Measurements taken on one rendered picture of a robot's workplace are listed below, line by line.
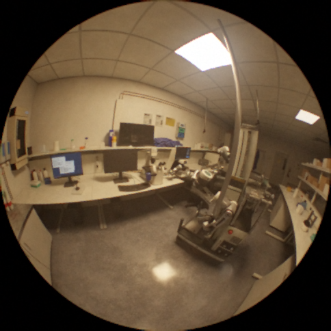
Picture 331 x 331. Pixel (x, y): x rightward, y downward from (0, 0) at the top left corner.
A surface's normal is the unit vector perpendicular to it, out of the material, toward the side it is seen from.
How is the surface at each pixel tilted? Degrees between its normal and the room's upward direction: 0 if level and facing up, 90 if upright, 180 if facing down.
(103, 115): 90
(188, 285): 0
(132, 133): 86
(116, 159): 86
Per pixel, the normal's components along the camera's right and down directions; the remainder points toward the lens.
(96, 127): 0.57, 0.29
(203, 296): 0.11, -0.95
